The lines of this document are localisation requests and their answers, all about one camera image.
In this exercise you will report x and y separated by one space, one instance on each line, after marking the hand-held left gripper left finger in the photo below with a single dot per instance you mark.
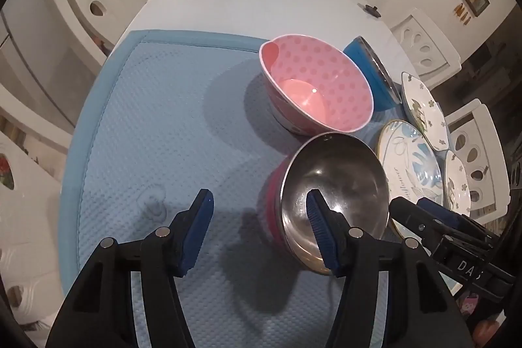
200 225

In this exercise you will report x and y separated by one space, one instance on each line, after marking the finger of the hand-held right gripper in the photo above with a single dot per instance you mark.
446 212
408 215

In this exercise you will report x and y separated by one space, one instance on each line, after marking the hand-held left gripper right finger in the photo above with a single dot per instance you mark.
320 227

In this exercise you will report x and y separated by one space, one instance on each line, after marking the round blue leaf plate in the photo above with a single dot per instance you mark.
412 160

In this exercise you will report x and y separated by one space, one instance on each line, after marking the red steel bowl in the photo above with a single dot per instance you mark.
342 168

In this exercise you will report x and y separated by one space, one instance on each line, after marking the white floral square plate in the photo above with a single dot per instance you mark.
424 107
456 181

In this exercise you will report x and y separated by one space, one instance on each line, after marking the orange round object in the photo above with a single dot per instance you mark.
485 335

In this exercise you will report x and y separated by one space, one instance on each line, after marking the light blue table mat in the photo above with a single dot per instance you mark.
163 128

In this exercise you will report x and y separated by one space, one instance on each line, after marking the pink polka dot bowl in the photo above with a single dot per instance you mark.
322 79

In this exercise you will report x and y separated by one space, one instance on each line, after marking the blue steel bowl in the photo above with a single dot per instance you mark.
367 66

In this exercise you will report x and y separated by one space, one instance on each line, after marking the yellow hanging tassels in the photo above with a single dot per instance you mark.
461 13

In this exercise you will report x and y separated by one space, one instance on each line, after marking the small black round object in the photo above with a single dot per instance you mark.
371 10

